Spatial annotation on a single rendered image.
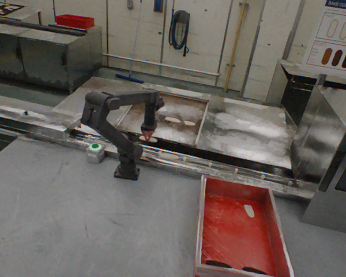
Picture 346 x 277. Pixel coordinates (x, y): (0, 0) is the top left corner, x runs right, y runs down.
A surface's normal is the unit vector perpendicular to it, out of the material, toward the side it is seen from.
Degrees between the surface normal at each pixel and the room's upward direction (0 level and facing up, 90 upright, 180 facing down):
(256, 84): 90
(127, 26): 90
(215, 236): 0
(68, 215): 0
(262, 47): 90
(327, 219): 90
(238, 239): 0
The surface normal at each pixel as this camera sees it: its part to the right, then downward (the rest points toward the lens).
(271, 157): 0.07, -0.76
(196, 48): -0.22, 0.47
